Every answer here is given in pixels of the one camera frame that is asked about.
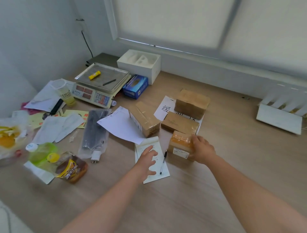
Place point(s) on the person's left hand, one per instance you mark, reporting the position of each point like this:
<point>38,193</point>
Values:
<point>145,162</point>

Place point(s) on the plastic cup yellow drink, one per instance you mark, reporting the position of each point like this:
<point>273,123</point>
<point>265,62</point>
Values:
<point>64,94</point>

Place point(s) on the person's right thumb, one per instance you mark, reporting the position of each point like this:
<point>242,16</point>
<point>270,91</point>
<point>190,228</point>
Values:
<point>194,156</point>

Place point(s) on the white handwritten note sheet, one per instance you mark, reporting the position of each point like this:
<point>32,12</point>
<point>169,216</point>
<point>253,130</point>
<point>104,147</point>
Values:
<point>144,146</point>

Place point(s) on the brown iced tea bottle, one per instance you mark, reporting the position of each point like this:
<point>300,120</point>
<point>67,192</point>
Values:
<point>72,168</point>

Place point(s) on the white charger plug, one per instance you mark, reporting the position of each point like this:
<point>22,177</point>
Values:
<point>96,156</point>

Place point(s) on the person's left little finger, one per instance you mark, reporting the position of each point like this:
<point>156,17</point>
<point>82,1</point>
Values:
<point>150,147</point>

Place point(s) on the taped cardboard box white label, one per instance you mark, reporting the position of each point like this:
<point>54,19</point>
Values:
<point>146,117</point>

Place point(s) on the white sheet with black characters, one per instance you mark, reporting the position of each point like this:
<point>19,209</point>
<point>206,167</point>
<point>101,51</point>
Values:
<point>163,108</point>

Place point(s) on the black item in clear bag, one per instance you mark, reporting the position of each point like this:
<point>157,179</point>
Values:
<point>93,132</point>

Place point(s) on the person's left forearm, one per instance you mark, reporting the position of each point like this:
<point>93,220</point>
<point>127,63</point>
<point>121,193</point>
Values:
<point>108,204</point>

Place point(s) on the small taped orange-brown parcel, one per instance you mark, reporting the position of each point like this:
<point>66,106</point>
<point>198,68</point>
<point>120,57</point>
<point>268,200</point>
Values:
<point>179,144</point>

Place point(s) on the blue cardboard box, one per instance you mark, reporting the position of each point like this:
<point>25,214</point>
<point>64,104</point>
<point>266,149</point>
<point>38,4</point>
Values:
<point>135,86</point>

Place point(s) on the clear bag with yellow fruit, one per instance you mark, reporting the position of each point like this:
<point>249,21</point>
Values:
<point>9,139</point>

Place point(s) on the person's left middle finger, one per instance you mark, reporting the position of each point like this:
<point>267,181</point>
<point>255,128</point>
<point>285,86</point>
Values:
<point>154,158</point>

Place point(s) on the electronic weighing scale steel tray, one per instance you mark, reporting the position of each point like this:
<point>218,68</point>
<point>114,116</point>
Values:
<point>96,93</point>

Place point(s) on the white padded envelopes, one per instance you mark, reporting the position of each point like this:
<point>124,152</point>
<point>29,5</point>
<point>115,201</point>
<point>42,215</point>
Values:
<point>57,127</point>

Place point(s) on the white open box foam insert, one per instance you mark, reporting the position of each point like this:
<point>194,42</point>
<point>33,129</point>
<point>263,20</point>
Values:
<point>139,62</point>

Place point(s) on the white papers pile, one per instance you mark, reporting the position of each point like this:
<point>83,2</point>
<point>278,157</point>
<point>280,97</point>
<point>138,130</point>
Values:
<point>45,96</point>

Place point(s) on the white roller window blind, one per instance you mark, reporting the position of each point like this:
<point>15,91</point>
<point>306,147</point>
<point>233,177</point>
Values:
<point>191,24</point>

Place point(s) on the blank white paper sheet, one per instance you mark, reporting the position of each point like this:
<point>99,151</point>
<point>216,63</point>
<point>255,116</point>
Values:
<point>117,124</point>

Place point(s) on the white router with antennas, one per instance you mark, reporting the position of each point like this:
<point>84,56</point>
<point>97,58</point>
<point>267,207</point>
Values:
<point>278,117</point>

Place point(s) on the yellow glue stick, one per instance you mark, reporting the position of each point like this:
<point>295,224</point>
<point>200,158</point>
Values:
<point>94,75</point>

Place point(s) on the black marker pen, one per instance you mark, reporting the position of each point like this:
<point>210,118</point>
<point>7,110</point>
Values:
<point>56,107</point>

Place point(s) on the pink plastic bag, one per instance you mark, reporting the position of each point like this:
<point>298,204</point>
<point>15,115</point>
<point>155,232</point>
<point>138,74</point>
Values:
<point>28,108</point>

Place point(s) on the green plastic bottle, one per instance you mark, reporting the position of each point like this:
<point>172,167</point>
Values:
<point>43,153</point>

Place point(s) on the tall brown cardboard box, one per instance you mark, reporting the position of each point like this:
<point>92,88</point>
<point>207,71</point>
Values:
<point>191,103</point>

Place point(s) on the person's left thumb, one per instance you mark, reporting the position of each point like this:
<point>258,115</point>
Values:
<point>151,172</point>

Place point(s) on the black ballpoint pen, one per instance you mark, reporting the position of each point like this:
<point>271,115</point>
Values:
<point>164,159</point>

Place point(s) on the person's right hand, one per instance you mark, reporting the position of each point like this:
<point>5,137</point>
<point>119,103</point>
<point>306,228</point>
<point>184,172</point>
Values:
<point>203,150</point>

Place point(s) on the yellow printed cards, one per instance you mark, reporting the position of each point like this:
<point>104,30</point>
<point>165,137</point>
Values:
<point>36,120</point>

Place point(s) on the person's right forearm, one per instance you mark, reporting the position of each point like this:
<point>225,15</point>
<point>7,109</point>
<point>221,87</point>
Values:
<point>251,199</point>

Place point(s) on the flat brown cardboard box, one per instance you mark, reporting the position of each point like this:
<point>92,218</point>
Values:
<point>179,122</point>

